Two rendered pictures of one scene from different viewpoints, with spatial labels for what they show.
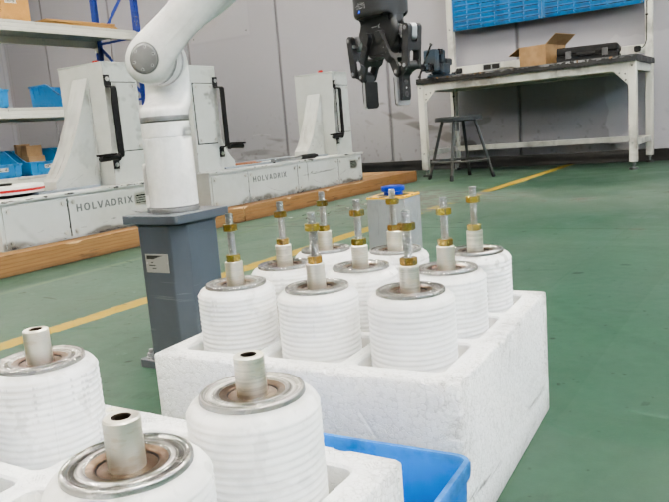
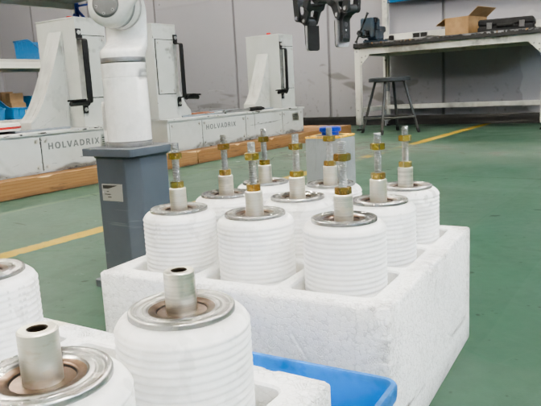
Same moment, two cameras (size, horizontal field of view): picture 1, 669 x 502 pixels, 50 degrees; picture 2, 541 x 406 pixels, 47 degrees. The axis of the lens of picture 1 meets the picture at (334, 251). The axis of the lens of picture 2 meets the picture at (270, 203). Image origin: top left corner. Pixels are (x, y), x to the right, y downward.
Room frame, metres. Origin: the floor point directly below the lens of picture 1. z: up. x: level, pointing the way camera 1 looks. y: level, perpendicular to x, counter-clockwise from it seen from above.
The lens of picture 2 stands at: (0.07, 0.00, 0.40)
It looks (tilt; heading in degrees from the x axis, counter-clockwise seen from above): 10 degrees down; 1
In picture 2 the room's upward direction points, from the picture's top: 3 degrees counter-clockwise
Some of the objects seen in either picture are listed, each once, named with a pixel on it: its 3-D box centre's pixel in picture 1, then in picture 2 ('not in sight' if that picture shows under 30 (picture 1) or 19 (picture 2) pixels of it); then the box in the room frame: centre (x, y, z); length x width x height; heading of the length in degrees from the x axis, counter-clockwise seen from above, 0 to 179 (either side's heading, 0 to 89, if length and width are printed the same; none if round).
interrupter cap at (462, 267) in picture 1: (446, 268); (378, 200); (0.87, -0.14, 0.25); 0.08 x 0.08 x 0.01
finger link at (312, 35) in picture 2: (370, 95); (312, 38); (1.06, -0.07, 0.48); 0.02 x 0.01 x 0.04; 124
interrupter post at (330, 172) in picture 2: (394, 241); (330, 176); (1.03, -0.09, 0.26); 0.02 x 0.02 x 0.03
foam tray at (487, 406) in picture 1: (369, 383); (302, 308); (0.93, -0.03, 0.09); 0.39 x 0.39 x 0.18; 61
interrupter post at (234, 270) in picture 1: (234, 274); (178, 200); (0.88, 0.13, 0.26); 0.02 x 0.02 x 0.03
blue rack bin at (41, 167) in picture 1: (31, 162); (13, 107); (6.02, 2.44, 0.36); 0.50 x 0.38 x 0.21; 58
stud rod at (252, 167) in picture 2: (313, 244); (252, 172); (0.82, 0.02, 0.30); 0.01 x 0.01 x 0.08
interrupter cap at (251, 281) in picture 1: (235, 284); (179, 209); (0.88, 0.13, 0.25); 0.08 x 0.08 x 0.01
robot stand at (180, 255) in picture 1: (184, 286); (137, 214); (1.39, 0.30, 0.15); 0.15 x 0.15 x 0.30; 57
